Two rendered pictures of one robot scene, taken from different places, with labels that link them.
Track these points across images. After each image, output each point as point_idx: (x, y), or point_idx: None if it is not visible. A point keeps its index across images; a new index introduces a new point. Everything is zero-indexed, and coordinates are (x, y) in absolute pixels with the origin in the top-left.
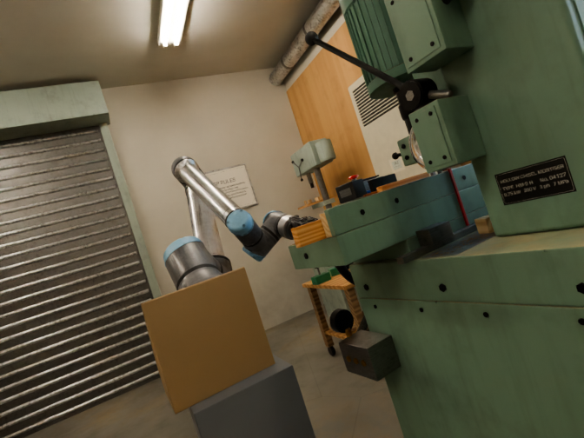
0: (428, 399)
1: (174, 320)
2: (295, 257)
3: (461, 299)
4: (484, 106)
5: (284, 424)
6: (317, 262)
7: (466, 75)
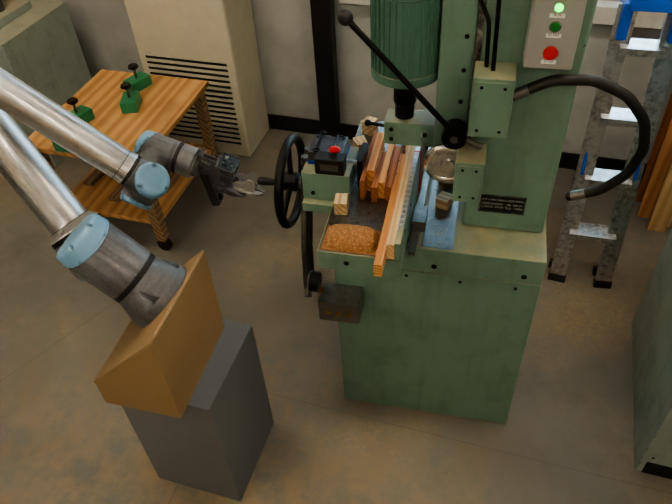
0: (381, 321)
1: (171, 341)
2: (326, 260)
3: (445, 273)
4: (494, 155)
5: (249, 373)
6: (361, 269)
7: None
